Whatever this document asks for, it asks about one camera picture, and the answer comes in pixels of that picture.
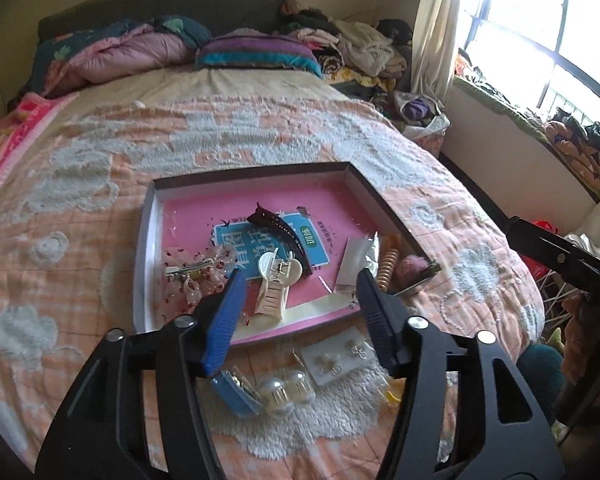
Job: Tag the small blue box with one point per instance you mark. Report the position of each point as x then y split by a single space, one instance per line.
232 395

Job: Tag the floral laundry basket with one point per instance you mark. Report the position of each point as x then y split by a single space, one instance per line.
420 120

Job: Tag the pink cardboard box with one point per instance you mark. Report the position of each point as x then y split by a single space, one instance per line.
190 210

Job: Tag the pink and navy duvet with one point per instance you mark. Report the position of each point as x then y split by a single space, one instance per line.
120 55

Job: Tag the cream claw hair clip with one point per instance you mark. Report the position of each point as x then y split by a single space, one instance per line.
275 295

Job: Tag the pile of clothes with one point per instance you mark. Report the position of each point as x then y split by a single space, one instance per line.
360 45

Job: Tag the white earring card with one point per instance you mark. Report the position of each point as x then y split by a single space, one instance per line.
330 360

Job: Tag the clothes on window sill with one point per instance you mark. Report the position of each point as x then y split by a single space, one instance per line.
570 135

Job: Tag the window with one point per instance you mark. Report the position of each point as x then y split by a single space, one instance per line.
530 20

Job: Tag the red plastic bag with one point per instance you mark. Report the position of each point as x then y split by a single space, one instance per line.
535 264

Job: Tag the beige bow hair clip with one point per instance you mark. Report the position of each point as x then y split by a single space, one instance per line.
195 285

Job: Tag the silver foil packet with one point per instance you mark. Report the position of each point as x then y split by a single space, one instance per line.
355 265

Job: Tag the pink cartoon blanket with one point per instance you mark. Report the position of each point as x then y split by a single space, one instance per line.
10 135

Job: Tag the pink pompom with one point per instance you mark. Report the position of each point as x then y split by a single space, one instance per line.
412 267

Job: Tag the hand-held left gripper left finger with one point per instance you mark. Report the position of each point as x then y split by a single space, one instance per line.
225 325

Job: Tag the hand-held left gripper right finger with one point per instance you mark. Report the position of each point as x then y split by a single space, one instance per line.
375 320

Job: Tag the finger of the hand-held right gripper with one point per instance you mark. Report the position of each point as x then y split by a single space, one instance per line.
560 252

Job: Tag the dark headboard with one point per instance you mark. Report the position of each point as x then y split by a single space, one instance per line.
155 5

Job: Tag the teal cushion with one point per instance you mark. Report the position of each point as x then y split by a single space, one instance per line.
537 370

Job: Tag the cream curtain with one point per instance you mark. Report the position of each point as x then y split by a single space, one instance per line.
435 35

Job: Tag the purple teal striped pillow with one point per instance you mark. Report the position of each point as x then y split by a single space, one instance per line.
260 55

